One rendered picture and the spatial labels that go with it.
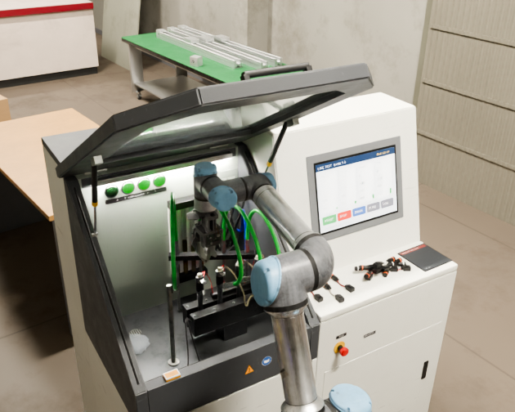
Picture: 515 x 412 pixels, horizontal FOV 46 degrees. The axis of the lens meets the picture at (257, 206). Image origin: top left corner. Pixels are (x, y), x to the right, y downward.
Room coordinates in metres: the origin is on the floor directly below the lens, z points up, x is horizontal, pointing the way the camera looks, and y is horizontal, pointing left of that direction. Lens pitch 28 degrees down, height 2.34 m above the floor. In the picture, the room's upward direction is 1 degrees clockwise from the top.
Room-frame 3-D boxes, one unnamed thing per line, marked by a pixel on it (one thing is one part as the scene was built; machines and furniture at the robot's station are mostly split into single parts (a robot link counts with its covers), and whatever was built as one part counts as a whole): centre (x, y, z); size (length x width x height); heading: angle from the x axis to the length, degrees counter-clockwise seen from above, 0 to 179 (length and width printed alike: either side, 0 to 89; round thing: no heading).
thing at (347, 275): (2.00, -0.48, 0.96); 0.70 x 0.22 x 0.03; 121
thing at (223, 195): (1.63, 0.10, 1.52); 0.11 x 0.11 x 0.08; 29
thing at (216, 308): (1.83, 0.10, 0.91); 0.34 x 0.10 x 0.15; 121
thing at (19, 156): (3.54, 1.25, 0.41); 1.54 x 0.79 x 0.82; 39
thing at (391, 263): (2.02, -0.51, 1.01); 0.23 x 0.11 x 0.06; 121
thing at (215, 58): (6.48, 0.58, 0.44); 2.41 x 0.90 x 0.87; 37
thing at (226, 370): (1.56, 0.07, 0.87); 0.62 x 0.04 x 0.16; 121
